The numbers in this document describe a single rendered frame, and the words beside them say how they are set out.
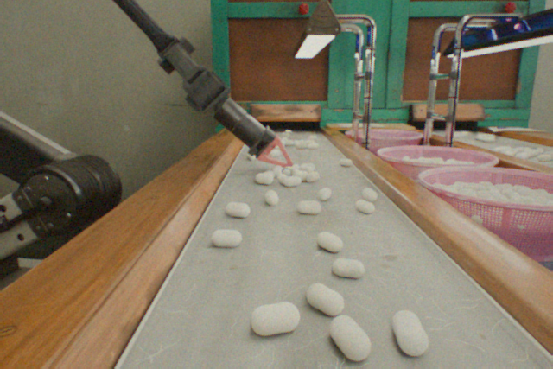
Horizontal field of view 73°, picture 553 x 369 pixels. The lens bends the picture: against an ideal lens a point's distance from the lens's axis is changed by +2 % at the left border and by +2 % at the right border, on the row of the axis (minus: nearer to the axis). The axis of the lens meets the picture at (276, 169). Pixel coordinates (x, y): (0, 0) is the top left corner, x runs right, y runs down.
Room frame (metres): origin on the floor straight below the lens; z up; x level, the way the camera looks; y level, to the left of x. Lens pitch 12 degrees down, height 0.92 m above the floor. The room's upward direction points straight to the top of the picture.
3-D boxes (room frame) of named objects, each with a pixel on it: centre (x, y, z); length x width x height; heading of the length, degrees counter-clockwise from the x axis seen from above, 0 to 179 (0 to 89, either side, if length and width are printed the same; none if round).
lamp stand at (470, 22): (1.16, -0.58, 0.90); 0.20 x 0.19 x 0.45; 0
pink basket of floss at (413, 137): (1.33, -0.38, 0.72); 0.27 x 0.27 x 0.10
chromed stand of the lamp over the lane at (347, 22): (1.16, -0.18, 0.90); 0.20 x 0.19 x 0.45; 0
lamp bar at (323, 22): (1.16, -0.10, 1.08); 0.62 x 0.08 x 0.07; 0
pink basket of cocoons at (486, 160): (0.89, -0.38, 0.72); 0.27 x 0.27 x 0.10
